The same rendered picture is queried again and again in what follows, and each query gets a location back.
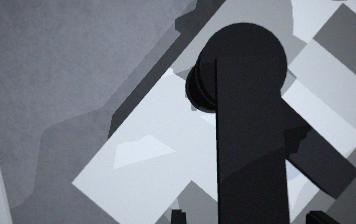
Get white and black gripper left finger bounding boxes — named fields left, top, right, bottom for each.
left=171, top=209, right=186, bottom=224

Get grey rectangular sink basin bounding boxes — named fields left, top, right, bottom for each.
left=72, top=0, right=356, bottom=224

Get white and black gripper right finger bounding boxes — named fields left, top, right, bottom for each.
left=306, top=211, right=340, bottom=224

